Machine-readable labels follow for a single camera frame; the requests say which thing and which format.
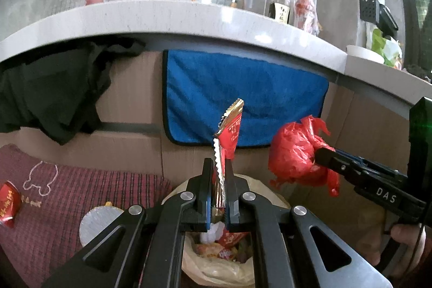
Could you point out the red plastic bag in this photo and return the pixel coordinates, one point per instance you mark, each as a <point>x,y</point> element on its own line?
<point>292,156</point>

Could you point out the green white plastic bag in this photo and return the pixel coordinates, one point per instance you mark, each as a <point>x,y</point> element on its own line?
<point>389,49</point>

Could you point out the silver round cake board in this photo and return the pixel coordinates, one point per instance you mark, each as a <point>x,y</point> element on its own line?
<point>95,221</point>

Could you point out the dark sauce glass bottle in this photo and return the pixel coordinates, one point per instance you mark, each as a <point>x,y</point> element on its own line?
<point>279,10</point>

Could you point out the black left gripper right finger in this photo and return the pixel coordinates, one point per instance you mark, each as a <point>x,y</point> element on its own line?
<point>292,247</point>

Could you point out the black utensil holder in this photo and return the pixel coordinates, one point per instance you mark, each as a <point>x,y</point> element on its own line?
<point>378,14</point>

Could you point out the red plaid floor mat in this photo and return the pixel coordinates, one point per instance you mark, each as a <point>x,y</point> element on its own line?
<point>55,198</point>

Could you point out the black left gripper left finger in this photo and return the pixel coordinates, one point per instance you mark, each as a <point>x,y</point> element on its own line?
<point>142,247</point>

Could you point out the white bowl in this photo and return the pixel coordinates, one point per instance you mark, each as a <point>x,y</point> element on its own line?
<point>364,53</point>

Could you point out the blue hanging towel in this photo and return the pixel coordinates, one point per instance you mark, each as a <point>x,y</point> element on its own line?
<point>198,88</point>

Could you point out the white kitchen countertop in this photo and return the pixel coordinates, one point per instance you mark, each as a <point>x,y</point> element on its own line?
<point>210,21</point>

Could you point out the person's right hand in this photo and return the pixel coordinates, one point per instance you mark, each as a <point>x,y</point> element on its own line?
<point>414,238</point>

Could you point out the red snack wrapper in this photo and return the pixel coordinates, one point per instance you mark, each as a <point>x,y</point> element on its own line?
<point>224,145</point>

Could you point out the crushed red drink can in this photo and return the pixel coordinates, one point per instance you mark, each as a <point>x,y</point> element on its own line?
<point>10,204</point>

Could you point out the beige trash bag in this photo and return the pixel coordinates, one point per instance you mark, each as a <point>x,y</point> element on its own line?
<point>215,271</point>

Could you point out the orange capped plastic bottle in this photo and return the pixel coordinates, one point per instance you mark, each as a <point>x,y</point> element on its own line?
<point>305,17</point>

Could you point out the black hanging cloth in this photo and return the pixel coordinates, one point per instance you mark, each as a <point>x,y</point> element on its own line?
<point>55,88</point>

